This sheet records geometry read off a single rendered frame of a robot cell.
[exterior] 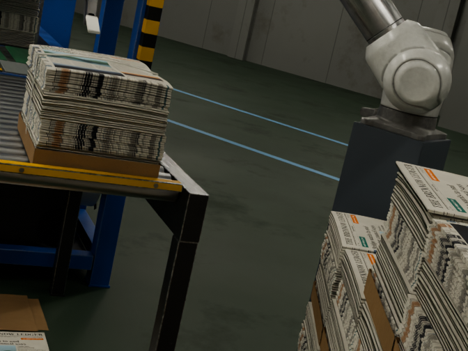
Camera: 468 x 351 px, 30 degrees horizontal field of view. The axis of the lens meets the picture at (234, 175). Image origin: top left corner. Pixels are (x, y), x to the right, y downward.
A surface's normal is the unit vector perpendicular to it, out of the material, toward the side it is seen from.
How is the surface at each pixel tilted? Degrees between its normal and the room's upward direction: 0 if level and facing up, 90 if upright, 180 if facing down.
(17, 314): 0
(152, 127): 90
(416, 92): 94
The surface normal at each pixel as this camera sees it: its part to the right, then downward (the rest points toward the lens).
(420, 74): -0.15, 0.27
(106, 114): 0.31, 0.28
